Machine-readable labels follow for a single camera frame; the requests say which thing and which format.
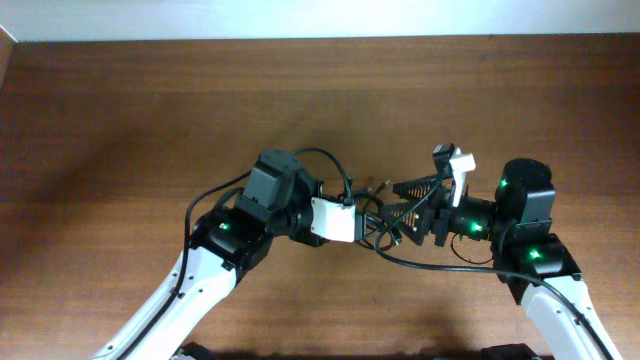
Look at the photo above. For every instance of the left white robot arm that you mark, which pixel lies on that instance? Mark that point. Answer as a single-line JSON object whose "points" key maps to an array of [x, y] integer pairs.
{"points": [[219, 249]]}

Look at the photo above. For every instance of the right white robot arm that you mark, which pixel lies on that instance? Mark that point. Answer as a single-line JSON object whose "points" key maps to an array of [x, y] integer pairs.
{"points": [[538, 269]]}

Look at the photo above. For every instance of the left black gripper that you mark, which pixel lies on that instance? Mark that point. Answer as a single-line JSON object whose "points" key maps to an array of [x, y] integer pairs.
{"points": [[311, 186]]}

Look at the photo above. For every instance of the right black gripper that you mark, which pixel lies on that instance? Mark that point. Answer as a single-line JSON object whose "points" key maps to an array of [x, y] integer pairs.
{"points": [[441, 220]]}

